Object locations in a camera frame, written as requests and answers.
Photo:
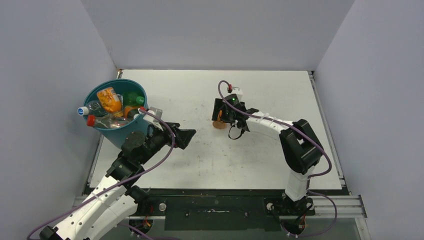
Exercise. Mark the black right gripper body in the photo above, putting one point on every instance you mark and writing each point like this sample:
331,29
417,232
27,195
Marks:
227,116

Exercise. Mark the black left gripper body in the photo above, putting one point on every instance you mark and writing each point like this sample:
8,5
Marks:
160,138

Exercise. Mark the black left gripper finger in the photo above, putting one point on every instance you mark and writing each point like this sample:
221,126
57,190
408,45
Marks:
183,137
172,125

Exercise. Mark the small orange juice bottle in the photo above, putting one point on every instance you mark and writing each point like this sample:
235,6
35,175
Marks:
218,123

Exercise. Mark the large orange label bottle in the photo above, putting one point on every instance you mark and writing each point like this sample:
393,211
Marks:
130,112

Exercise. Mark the green plastic bottle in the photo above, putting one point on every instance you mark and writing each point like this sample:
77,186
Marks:
133,98

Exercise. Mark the red cap small bottle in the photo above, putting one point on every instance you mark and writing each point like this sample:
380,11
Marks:
107,122

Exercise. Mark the orange bottle with barcode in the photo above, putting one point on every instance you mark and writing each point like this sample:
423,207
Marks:
110,101

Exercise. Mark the clear bottle blue cap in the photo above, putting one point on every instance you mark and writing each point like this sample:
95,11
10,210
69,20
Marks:
93,107

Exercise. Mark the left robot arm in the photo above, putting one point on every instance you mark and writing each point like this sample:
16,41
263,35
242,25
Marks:
117,196

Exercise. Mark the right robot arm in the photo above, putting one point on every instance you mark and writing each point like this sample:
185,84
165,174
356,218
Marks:
297,138

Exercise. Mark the teal plastic bin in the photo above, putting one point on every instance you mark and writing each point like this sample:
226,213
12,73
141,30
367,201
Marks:
121,85

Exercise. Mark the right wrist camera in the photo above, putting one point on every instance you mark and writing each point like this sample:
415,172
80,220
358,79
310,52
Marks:
237,91

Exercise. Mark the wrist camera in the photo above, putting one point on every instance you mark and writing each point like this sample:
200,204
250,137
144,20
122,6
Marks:
237,91
154,117

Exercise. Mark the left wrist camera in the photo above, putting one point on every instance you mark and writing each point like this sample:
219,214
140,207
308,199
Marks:
154,117

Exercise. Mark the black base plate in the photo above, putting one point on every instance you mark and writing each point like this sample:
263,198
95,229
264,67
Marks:
230,209

